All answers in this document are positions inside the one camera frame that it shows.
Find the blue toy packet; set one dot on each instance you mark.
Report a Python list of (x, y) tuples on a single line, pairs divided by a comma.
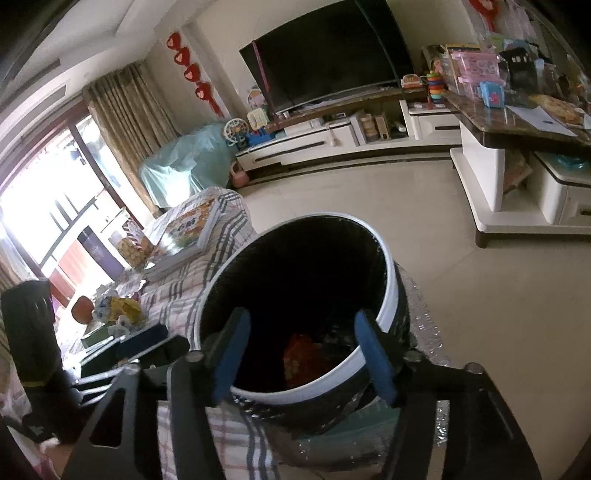
[(104, 309)]

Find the beige curtain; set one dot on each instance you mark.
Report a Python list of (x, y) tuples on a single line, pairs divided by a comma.
[(124, 120)]

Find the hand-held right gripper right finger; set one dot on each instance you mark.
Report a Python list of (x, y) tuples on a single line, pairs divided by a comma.
[(376, 360)]

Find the white television cabinet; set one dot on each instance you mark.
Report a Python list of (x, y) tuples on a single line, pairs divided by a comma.
[(323, 147)]

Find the thick white-edged book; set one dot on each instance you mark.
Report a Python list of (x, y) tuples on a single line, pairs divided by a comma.
[(171, 265)]

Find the clear cookie jar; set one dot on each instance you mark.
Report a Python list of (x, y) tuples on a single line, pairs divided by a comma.
[(134, 251)]

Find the small white fan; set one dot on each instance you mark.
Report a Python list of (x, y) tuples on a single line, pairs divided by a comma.
[(235, 130)]

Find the orange-red apple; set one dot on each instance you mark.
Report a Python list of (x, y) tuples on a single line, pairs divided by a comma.
[(83, 310)]

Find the black bag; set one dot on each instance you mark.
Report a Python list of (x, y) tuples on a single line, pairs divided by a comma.
[(519, 69)]

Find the striped plaid tablecloth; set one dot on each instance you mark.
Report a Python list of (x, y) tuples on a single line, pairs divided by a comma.
[(184, 295)]

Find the orange patterned packet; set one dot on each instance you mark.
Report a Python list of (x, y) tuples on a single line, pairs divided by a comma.
[(558, 108)]

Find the yellow snack wrapper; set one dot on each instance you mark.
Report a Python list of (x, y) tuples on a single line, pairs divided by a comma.
[(127, 309)]

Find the orange snack wrapper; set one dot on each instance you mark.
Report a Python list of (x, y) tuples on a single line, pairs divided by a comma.
[(300, 360)]

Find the blue toy box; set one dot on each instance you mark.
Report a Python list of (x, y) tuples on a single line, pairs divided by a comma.
[(256, 139)]

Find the small blue toy case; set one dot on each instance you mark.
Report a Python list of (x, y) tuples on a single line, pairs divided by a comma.
[(491, 94)]

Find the white round bin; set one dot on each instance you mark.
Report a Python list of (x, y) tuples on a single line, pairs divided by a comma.
[(295, 267)]

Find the balcony glass door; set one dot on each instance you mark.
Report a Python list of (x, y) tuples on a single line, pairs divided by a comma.
[(46, 207)]

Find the pink plastic storage box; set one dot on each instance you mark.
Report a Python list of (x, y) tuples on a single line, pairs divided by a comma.
[(475, 71)]

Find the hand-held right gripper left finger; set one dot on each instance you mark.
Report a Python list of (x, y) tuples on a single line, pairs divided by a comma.
[(228, 360)]

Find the red hanging heart decoration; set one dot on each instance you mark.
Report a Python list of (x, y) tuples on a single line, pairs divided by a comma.
[(189, 71), (482, 7)]

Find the black flat-screen television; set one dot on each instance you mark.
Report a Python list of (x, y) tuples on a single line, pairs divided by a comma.
[(323, 50)]

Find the pink toy kettle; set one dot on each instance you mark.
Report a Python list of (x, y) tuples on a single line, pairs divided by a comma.
[(239, 175)]

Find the cartoon figure board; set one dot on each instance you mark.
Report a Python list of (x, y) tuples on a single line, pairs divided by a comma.
[(256, 98)]

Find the light blue furniture cover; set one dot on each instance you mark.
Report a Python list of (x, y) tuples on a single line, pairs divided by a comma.
[(184, 161)]

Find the marble-top white coffee table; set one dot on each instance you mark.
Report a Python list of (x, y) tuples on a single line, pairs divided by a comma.
[(480, 152)]

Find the stack of children's books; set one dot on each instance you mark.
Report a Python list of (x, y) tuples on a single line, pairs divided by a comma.
[(189, 226)]

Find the purple travel tumbler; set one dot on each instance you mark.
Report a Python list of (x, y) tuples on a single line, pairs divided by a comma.
[(99, 254)]

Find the white paper sheet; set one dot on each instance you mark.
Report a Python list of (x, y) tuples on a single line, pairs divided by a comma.
[(535, 121)]

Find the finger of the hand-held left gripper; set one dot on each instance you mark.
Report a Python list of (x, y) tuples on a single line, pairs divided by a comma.
[(143, 339), (166, 348)]

